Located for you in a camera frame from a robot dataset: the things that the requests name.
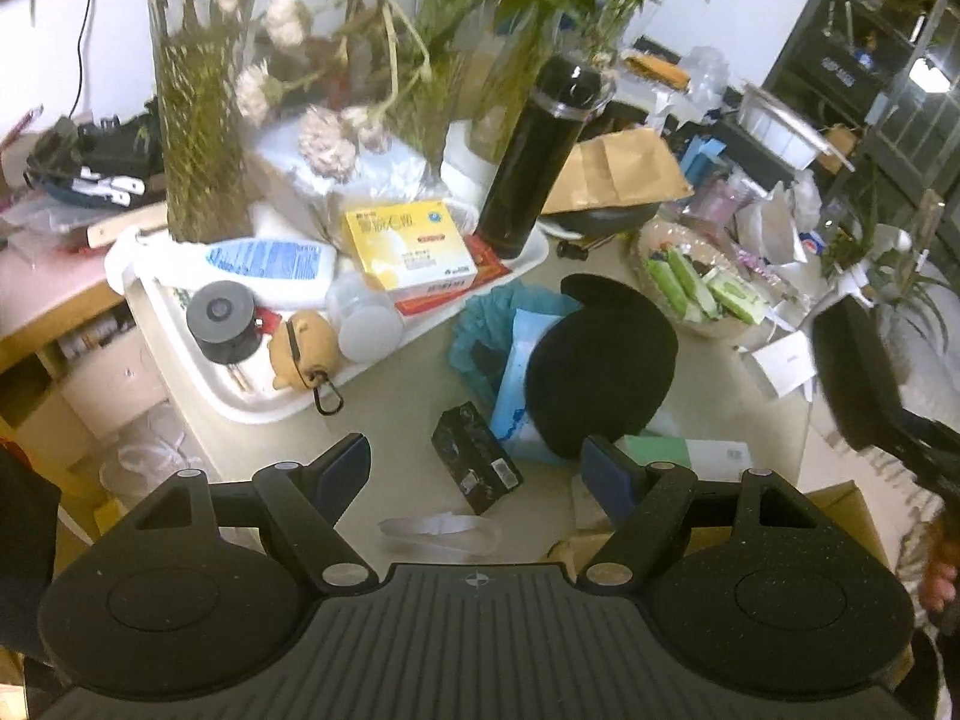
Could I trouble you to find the yellow medicine box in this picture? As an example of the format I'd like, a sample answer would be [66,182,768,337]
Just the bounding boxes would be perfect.
[343,198,481,298]

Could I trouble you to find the brown paper envelope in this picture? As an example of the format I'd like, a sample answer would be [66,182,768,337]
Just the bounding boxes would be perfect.
[538,129,695,216]

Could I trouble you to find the green spider plant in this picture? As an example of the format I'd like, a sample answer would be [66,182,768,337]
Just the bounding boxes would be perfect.
[816,161,960,365]

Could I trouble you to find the white flower pot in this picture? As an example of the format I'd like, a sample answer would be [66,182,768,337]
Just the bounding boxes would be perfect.
[862,259,935,387]

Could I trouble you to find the white dried flowers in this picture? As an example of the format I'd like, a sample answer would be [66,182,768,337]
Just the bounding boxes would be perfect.
[214,0,391,182]

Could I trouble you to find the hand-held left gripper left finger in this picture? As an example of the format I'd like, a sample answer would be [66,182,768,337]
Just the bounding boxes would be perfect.
[133,433,376,595]

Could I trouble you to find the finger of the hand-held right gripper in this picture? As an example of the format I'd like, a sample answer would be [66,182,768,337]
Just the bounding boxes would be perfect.
[812,298,960,497]

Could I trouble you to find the flat red box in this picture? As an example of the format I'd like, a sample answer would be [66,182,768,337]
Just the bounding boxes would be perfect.
[394,234,520,317]

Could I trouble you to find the white card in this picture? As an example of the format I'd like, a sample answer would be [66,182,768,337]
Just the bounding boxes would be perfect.
[748,332,820,400]

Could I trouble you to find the teal hair net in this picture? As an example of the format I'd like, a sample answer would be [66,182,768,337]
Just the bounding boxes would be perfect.
[448,287,584,407]

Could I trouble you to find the black thermos bottle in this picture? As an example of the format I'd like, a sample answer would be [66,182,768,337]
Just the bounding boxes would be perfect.
[475,55,617,261]

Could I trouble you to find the white lotion bottle blue label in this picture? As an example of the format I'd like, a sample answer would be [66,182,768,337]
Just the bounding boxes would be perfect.
[103,227,340,310]

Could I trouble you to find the black soft cap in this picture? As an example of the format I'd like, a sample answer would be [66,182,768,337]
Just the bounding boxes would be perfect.
[523,273,680,460]

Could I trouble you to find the wrapped bread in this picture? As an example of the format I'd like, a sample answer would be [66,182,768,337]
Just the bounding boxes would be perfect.
[621,49,692,89]

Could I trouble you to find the pink packet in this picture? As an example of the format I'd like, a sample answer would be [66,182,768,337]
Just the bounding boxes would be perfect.
[688,178,755,230]

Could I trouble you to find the black wall cable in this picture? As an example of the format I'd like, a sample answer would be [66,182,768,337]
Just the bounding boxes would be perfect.
[70,0,100,122]

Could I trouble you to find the white cooker pot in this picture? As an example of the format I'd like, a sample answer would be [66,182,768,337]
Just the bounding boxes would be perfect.
[737,81,857,172]

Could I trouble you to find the white and green box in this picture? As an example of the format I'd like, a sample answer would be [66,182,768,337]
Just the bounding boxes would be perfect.
[621,433,752,482]

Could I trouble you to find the black pan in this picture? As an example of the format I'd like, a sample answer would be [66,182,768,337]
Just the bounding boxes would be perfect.
[538,201,662,239]

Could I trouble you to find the clear plastic jar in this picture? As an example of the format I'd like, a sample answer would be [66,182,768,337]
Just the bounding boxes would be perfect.
[325,270,407,362]

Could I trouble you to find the clear plastic bag strip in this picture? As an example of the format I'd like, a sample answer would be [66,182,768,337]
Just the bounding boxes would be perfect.
[377,512,502,561]

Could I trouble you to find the wooden side shelf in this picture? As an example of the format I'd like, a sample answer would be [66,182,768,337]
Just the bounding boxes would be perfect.
[0,240,170,541]

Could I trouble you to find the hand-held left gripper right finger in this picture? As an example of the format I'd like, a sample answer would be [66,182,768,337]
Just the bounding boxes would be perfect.
[581,433,827,587]

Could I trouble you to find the blue wet wipes packet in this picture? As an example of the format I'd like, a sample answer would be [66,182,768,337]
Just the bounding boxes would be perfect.
[487,307,587,464]

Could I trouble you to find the glass bowl of green packets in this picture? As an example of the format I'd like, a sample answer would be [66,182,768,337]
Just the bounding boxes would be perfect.
[636,220,775,340]

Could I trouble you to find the glass vase with netted stems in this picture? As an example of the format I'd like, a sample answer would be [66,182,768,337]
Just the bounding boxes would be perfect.
[141,0,257,245]

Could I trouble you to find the white trash bin with bag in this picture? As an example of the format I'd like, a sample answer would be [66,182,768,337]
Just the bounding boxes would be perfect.
[96,399,220,515]

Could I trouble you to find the wooden stick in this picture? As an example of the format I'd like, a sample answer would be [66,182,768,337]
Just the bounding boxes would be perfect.
[85,201,172,250]

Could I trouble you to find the clear wrapped white pack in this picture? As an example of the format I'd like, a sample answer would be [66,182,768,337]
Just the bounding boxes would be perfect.
[251,139,455,245]

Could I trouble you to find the cardboard box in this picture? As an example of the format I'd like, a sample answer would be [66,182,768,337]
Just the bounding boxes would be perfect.
[546,480,895,587]

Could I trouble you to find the person's right hand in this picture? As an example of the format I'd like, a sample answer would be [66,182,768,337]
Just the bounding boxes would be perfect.
[924,516,960,614]

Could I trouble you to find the blue box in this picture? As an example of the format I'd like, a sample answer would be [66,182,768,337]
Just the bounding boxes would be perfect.
[677,133,730,182]

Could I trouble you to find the white plastic tray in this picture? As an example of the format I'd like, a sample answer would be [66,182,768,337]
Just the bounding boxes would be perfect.
[124,221,552,423]

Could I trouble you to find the brown bear case with carabiner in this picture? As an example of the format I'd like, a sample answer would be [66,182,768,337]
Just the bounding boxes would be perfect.
[265,307,347,418]

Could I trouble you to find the pile of black power adapters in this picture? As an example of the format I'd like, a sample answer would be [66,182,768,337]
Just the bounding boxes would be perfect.
[25,114,164,209]

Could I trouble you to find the dark shelf cabinet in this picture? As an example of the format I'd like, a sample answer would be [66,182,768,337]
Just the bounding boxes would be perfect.
[759,0,960,192]

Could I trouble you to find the small black box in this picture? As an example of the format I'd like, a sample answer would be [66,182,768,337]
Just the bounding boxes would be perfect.
[430,400,524,516]

